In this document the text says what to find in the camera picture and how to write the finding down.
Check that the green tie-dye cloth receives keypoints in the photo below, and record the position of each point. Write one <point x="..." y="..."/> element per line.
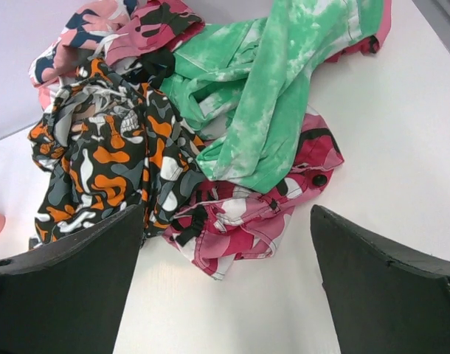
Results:
<point x="244" y="86"/>

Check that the orange black camouflage cloth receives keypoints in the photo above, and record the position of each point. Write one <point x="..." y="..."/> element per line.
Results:
<point x="107" y="145"/>

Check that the magenta pink camouflage cloth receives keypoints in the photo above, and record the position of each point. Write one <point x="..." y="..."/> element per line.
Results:
<point x="223" y="222"/>

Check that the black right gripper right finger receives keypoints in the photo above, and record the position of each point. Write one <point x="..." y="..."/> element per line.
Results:
<point x="384" y="297"/>

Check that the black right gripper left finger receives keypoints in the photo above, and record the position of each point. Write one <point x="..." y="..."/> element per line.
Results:
<point x="69" y="296"/>

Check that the light pink navy camouflage cloth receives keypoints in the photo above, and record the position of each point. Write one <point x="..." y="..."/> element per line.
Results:
<point x="80" y="37"/>

